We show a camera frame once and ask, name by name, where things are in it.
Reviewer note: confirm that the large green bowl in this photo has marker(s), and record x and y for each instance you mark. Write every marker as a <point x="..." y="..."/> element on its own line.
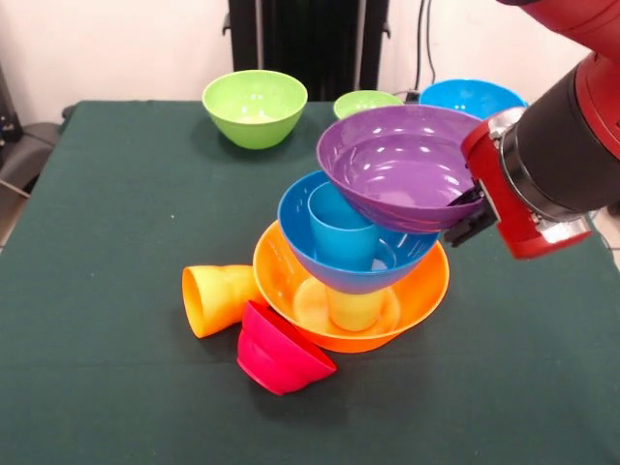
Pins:
<point x="254" y="111"/>

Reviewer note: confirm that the large yellow-orange bowl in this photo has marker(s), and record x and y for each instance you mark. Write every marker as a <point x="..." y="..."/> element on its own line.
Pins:
<point x="426" y="290"/>

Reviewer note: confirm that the orange plastic cup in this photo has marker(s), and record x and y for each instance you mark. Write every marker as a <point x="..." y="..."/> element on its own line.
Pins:
<point x="213" y="300"/>

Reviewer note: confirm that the dark grey stand foot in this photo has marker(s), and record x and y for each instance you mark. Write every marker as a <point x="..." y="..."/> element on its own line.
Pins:
<point x="26" y="145"/>

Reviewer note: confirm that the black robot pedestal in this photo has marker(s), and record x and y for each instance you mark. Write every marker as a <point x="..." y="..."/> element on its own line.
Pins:
<point x="300" y="48"/>

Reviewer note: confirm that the blue plastic cup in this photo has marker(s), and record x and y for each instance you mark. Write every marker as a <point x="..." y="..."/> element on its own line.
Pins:
<point x="339" y="237"/>

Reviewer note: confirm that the blue plastic bowl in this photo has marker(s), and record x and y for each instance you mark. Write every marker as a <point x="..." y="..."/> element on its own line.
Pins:
<point x="300" y="223"/>
<point x="470" y="94"/>

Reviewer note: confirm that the purple shallow bowl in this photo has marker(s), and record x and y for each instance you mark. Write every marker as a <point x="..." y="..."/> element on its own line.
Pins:
<point x="397" y="169"/>

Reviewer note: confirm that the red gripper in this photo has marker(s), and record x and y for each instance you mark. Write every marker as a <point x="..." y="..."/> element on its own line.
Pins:
<point x="489" y="184"/>

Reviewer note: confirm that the small green bowl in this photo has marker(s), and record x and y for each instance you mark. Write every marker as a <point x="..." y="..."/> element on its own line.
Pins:
<point x="361" y="104"/>

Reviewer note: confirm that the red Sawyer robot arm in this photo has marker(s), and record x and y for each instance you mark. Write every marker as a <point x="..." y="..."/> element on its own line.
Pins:
<point x="571" y="121"/>

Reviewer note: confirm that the green plastic cup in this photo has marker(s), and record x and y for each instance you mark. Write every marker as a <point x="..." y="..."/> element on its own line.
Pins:
<point x="356" y="310"/>

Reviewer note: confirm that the small pink-red bowl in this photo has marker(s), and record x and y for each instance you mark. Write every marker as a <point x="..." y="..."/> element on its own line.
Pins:
<point x="276" y="353"/>

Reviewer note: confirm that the dark green tablecloth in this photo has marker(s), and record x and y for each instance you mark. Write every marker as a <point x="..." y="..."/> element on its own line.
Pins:
<point x="145" y="387"/>

